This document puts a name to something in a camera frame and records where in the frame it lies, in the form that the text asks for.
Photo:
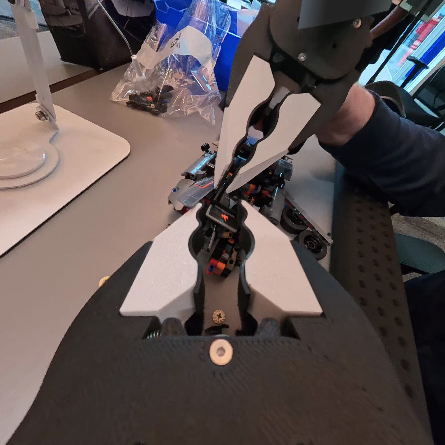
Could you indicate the lego car chassis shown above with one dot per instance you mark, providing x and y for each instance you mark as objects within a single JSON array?
[{"x": 222, "y": 215}]

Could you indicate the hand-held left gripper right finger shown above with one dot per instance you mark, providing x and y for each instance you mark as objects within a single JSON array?
[{"x": 285, "y": 278}]

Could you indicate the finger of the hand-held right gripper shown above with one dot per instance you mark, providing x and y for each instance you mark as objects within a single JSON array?
[
  {"x": 240, "y": 104},
  {"x": 288, "y": 125}
]

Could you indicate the person's leg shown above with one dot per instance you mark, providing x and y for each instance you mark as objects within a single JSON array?
[{"x": 427, "y": 347}]

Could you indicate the black office chair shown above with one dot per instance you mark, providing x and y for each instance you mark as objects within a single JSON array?
[{"x": 417, "y": 104}]

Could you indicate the white metal stand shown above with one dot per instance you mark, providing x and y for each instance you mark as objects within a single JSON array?
[{"x": 69, "y": 156}]

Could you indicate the blue plastic bin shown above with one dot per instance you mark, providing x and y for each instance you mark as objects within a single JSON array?
[{"x": 236, "y": 45}]

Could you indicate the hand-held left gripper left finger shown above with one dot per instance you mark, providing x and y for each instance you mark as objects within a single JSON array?
[{"x": 160, "y": 278}]

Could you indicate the person's right hand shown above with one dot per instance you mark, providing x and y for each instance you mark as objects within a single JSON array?
[{"x": 347, "y": 118}]

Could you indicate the grey chair seat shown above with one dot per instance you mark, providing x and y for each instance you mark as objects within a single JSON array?
[{"x": 420, "y": 253}]

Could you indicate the black lego wheel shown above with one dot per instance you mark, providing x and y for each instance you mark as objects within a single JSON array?
[
  {"x": 313, "y": 246},
  {"x": 292, "y": 222}
]

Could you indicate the plastic bag with lego pieces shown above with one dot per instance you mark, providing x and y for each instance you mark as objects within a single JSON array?
[{"x": 173, "y": 69}]

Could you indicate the small tan round lego piece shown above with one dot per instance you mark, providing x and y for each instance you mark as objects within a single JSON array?
[{"x": 103, "y": 281}]

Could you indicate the small tan lego gear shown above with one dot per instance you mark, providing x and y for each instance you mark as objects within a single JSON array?
[{"x": 219, "y": 316}]

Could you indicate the person's right forearm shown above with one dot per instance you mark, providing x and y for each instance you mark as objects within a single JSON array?
[{"x": 393, "y": 156}]

